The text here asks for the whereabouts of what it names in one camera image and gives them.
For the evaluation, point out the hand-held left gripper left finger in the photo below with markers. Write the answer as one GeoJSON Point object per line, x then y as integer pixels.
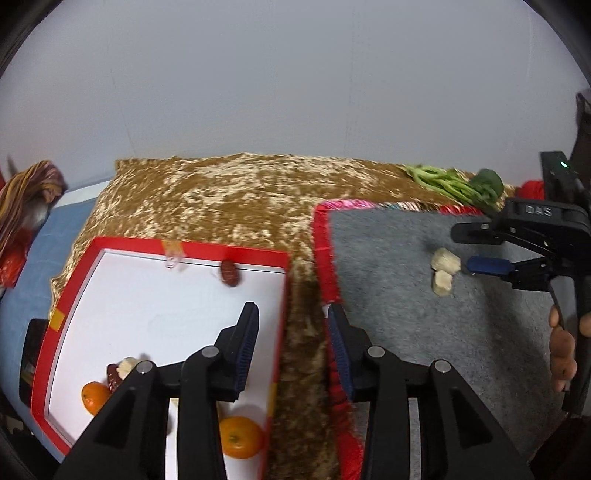
{"type": "Point", "coordinates": [244, 353]}

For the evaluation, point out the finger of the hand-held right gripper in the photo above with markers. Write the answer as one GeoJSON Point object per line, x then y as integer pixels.
{"type": "Point", "coordinates": [475, 233]}
{"type": "Point", "coordinates": [485, 266]}

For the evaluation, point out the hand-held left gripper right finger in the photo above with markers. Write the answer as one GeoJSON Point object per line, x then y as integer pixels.
{"type": "Point", "coordinates": [340, 353]}

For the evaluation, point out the beige lumpy piece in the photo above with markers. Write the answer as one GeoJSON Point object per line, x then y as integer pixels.
{"type": "Point", "coordinates": [445, 261]}
{"type": "Point", "coordinates": [127, 366]}
{"type": "Point", "coordinates": [442, 283]}

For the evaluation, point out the dark red date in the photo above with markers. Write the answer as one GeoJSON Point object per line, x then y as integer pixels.
{"type": "Point", "coordinates": [229, 273]}
{"type": "Point", "coordinates": [112, 377]}

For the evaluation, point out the orange mandarin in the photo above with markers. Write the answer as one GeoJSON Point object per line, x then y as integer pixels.
{"type": "Point", "coordinates": [93, 398]}
{"type": "Point", "coordinates": [240, 437]}

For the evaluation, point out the red shallow box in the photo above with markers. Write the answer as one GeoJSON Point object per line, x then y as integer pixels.
{"type": "Point", "coordinates": [152, 304]}

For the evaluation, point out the person's right hand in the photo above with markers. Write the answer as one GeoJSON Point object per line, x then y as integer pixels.
{"type": "Point", "coordinates": [562, 355]}

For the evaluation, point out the red cloth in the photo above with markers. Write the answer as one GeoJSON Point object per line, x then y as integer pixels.
{"type": "Point", "coordinates": [531, 191]}

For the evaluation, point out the dark green vegetable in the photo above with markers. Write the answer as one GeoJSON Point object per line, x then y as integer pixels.
{"type": "Point", "coordinates": [487, 185]}

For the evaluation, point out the green beans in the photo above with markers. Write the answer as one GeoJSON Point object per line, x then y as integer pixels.
{"type": "Point", "coordinates": [438, 181]}

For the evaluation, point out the grey mat with red fringe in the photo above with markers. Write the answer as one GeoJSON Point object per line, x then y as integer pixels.
{"type": "Point", "coordinates": [415, 332]}

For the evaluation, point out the golden brown blanket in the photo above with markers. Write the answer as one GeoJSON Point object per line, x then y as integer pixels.
{"type": "Point", "coordinates": [231, 198]}

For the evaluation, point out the black phone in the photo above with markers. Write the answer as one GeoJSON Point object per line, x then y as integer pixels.
{"type": "Point", "coordinates": [33, 360]}

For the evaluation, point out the blue bedsheet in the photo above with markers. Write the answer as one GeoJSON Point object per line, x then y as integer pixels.
{"type": "Point", "coordinates": [46, 258]}

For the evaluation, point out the striped brown orange cloth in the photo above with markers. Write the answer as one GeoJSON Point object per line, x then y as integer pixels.
{"type": "Point", "coordinates": [27, 198]}

